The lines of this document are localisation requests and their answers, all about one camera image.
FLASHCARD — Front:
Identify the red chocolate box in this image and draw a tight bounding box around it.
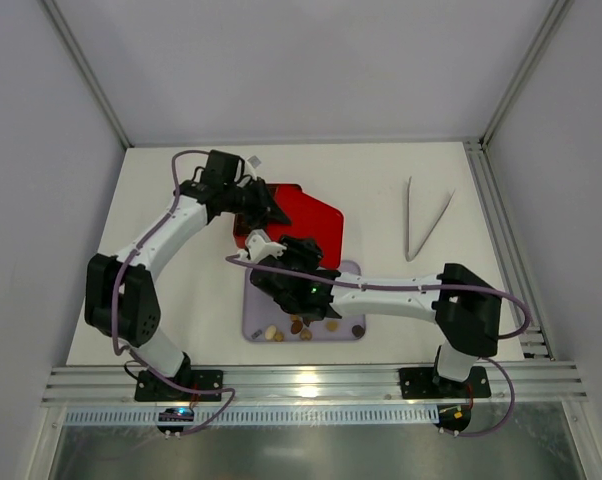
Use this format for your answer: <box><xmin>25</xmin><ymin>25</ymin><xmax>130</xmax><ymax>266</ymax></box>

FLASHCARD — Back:
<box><xmin>232</xmin><ymin>214</ymin><xmax>252</xmax><ymax>249</ymax></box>

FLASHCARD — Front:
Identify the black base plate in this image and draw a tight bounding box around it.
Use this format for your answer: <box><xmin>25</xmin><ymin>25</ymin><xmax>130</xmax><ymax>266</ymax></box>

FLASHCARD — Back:
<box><xmin>398</xmin><ymin>366</ymin><xmax>492</xmax><ymax>400</ymax></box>
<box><xmin>134</xmin><ymin>369</ymin><xmax>224</xmax><ymax>403</ymax></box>

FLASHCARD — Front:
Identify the dark round chocolate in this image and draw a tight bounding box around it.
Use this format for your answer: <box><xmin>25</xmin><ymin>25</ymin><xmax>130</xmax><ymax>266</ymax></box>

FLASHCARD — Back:
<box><xmin>352</xmin><ymin>325</ymin><xmax>365</xmax><ymax>338</ymax></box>

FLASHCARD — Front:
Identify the aluminium mounting rail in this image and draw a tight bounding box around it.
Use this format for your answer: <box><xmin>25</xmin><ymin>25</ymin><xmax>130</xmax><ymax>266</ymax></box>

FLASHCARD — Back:
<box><xmin>43</xmin><ymin>360</ymin><xmax>587</xmax><ymax>405</ymax></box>

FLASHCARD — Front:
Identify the aluminium frame left post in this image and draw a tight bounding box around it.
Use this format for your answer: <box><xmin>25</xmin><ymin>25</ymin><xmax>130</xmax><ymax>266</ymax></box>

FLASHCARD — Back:
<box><xmin>38</xmin><ymin>0</ymin><xmax>133</xmax><ymax>150</ymax></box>

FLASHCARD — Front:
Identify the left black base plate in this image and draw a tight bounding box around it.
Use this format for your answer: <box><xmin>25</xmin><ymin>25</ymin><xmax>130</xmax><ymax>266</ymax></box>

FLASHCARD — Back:
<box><xmin>134</xmin><ymin>369</ymin><xmax>224</xmax><ymax>403</ymax></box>

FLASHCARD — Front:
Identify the brown leaf chocolate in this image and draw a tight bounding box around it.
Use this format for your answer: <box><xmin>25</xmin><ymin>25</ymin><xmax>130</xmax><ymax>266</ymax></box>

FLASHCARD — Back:
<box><xmin>291</xmin><ymin>321</ymin><xmax>303</xmax><ymax>334</ymax></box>

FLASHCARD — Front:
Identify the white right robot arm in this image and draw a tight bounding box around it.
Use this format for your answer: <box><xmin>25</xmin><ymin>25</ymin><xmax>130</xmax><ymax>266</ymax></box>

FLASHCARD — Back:
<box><xmin>245</xmin><ymin>232</ymin><xmax>501</xmax><ymax>383</ymax></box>

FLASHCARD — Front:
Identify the aluminium frame right post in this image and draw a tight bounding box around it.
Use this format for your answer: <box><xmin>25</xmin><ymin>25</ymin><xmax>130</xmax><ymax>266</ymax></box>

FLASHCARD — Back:
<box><xmin>463</xmin><ymin>0</ymin><xmax>577</xmax><ymax>151</ymax></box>

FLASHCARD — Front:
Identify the lilac plastic tray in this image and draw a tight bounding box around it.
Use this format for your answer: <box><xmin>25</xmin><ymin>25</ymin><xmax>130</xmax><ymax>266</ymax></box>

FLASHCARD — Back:
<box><xmin>242</xmin><ymin>270</ymin><xmax>367</xmax><ymax>343</ymax></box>

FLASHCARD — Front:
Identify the white swirl oval chocolate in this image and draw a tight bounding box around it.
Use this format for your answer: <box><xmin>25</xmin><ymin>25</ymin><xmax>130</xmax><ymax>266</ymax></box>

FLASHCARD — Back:
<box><xmin>264</xmin><ymin>325</ymin><xmax>277</xmax><ymax>341</ymax></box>

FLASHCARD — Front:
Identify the red box lid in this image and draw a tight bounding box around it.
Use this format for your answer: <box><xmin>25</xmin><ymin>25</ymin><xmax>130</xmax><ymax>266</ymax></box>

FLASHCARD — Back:
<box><xmin>266</xmin><ymin>184</ymin><xmax>344</xmax><ymax>269</ymax></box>

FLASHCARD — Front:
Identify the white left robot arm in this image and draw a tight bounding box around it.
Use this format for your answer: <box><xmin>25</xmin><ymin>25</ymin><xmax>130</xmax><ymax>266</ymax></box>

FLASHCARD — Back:
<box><xmin>84</xmin><ymin>150</ymin><xmax>290</xmax><ymax>394</ymax></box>

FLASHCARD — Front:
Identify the aluminium frame post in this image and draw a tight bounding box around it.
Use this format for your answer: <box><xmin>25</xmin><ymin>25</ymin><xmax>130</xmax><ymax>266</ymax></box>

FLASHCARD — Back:
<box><xmin>38</xmin><ymin>0</ymin><xmax>133</xmax><ymax>150</ymax></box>
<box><xmin>463</xmin><ymin>0</ymin><xmax>577</xmax><ymax>151</ymax></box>

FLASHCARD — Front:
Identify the slotted cable duct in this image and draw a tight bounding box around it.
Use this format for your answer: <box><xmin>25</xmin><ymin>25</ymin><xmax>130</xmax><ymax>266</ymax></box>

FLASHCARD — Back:
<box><xmin>63</xmin><ymin>404</ymin><xmax>439</xmax><ymax>428</ymax></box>

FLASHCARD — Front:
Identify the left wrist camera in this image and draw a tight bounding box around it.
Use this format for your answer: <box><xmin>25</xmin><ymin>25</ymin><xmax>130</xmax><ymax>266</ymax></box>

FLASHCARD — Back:
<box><xmin>244</xmin><ymin>156</ymin><xmax>261</xmax><ymax>178</ymax></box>

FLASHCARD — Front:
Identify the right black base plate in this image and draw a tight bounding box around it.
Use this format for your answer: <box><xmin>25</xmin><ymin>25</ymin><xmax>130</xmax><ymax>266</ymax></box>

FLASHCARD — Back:
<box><xmin>398</xmin><ymin>366</ymin><xmax>492</xmax><ymax>400</ymax></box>

